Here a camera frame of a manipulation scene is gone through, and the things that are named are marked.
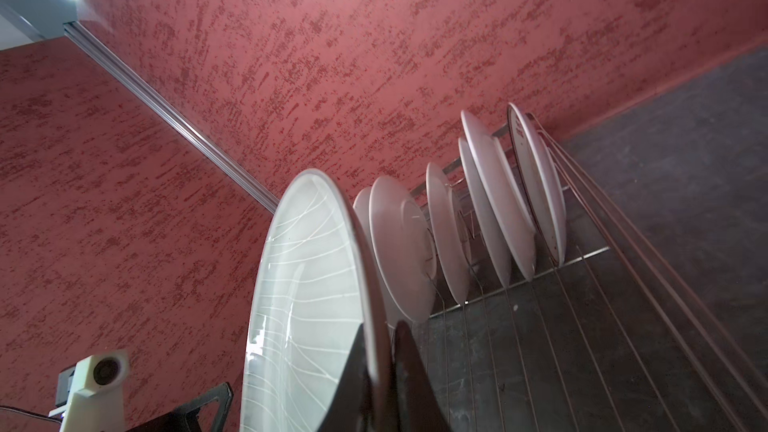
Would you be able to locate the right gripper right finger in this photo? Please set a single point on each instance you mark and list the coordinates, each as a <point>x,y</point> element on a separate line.
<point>418,409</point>

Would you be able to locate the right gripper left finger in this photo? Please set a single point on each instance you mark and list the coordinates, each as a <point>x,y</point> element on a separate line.
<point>351,407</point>

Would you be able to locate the orange sunburst plate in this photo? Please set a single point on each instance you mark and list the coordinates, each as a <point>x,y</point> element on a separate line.
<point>541,183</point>
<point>495,242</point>
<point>450,232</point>

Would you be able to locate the orange sunburst plate front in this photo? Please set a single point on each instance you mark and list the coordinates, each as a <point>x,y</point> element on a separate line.
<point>541,183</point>

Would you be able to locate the white grey line plate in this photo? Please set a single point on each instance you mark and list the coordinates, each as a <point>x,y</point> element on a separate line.
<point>316,284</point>

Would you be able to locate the metal wire dish rack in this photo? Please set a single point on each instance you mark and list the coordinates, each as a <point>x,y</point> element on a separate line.
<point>656,321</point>

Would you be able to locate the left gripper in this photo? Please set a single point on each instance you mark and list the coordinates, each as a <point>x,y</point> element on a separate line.
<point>186,416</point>

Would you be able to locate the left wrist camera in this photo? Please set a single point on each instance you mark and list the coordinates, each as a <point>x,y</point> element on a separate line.
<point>95,400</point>

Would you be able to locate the white plate red characters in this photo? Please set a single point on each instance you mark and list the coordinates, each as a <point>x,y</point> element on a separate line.
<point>404,253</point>

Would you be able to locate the left corner aluminium profile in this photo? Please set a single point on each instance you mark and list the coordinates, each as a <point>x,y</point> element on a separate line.
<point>116,67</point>

